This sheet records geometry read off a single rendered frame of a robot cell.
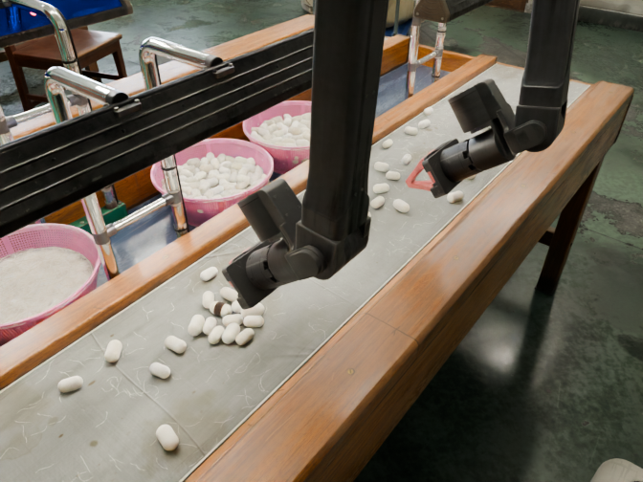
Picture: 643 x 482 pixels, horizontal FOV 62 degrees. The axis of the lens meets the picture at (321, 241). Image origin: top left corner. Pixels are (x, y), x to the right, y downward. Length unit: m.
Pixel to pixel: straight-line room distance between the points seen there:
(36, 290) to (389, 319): 0.60
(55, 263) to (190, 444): 0.48
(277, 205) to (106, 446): 0.38
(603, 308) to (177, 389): 1.67
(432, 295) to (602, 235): 1.71
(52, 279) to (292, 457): 0.56
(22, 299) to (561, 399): 1.46
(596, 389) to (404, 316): 1.13
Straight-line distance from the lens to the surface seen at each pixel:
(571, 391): 1.86
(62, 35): 1.08
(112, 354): 0.85
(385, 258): 0.98
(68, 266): 1.07
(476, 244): 1.01
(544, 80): 0.81
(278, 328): 0.85
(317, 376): 0.76
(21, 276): 1.09
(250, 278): 0.73
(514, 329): 1.97
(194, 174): 1.28
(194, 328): 0.85
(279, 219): 0.64
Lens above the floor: 1.37
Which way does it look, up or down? 38 degrees down
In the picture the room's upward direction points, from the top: straight up
